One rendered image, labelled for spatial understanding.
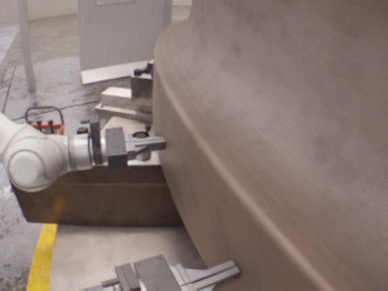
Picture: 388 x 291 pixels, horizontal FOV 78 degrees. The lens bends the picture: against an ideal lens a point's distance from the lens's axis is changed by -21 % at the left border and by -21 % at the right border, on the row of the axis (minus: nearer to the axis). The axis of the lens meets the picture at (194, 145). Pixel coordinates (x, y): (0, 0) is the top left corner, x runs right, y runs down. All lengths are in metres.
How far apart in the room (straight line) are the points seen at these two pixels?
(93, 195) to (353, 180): 1.11
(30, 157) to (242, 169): 0.36
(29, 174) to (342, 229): 0.51
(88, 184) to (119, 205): 0.17
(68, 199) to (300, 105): 1.12
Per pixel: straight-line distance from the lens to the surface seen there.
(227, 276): 0.47
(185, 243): 1.37
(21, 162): 0.54
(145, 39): 4.29
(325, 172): 0.42
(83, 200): 1.35
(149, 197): 1.29
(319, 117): 0.45
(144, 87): 2.13
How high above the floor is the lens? 1.39
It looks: 33 degrees down
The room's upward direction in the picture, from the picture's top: 4 degrees clockwise
